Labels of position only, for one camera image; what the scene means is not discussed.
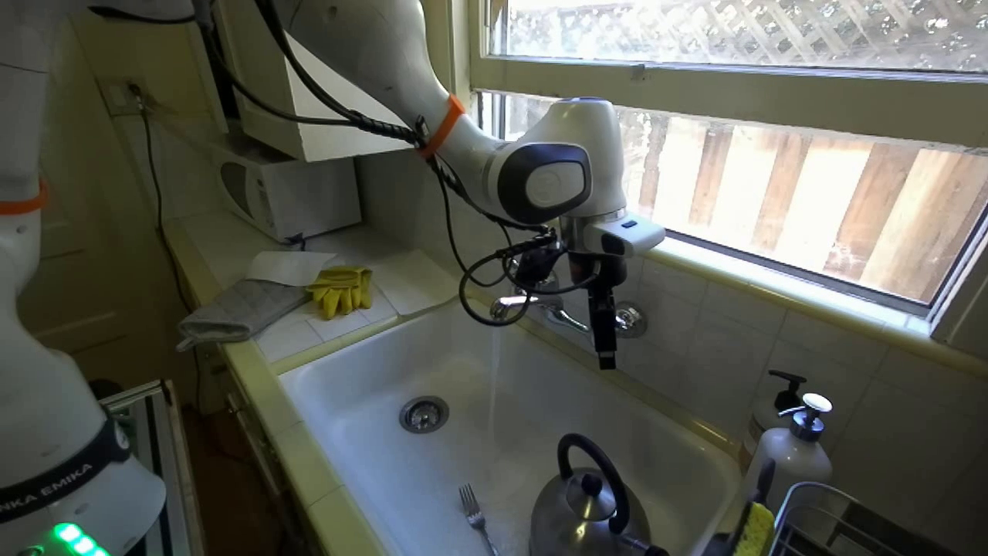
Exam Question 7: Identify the yellow rubber gloves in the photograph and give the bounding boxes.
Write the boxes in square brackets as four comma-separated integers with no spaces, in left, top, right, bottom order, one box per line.
[305,261,376,322]

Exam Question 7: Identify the white framed window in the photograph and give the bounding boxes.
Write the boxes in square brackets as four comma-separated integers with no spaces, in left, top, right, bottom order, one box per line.
[452,0,988,350]

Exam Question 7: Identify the steel kettle with black handle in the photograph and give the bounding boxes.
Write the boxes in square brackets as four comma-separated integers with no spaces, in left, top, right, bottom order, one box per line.
[524,430,673,556]

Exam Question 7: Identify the white paper sheet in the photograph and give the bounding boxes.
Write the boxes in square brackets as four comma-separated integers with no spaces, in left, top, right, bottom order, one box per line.
[245,246,341,290]

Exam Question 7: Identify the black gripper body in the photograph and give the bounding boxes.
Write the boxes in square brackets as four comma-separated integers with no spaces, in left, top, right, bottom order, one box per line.
[581,246,631,322]

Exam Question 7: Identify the yellow sponge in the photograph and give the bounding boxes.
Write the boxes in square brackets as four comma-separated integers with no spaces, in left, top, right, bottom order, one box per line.
[731,501,778,556]

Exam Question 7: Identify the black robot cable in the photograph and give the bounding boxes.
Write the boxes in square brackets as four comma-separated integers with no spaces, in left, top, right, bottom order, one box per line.
[87,0,610,331]

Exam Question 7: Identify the chrome tap spout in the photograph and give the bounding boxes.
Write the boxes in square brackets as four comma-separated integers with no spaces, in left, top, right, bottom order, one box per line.
[492,293,595,333]

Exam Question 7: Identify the round metal sink drain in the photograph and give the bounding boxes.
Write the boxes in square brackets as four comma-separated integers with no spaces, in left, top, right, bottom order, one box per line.
[398,393,454,436]

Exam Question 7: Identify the white soap bottle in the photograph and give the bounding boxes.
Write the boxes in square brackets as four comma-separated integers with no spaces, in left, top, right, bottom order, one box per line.
[754,390,836,512]

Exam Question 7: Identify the metal fork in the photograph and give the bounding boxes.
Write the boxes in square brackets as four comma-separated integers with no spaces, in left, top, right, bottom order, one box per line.
[457,481,501,556]

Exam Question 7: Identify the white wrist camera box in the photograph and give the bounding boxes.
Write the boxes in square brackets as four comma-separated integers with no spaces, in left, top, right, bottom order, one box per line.
[595,209,669,255]

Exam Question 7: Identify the grey folded cloth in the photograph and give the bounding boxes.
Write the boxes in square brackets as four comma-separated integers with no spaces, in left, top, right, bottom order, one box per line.
[176,274,312,353]

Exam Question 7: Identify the metal wire dish rack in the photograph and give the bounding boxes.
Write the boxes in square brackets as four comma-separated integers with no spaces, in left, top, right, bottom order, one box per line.
[769,475,970,556]

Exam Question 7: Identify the white wall cabinet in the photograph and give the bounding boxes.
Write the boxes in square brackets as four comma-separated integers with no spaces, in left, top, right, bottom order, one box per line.
[218,0,415,164]

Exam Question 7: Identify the wall power outlet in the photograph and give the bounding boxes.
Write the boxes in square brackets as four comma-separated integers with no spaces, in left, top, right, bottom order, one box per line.
[97,76,146,120]

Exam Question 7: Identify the chrome tap handle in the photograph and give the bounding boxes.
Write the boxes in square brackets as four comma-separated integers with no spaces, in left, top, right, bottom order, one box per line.
[610,302,652,339]

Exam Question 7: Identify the wooden fence outside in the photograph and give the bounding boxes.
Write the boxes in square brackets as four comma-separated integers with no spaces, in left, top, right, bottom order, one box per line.
[614,101,988,304]

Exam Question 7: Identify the white ceramic sink basin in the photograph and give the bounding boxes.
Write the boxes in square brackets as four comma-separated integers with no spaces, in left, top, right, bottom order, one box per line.
[275,295,744,556]

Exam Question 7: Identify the white lattice outside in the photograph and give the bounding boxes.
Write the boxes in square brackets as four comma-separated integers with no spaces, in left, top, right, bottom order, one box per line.
[503,0,988,74]

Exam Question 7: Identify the thin black power cord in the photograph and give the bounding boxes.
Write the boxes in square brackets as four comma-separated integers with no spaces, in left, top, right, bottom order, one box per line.
[137,101,198,313]

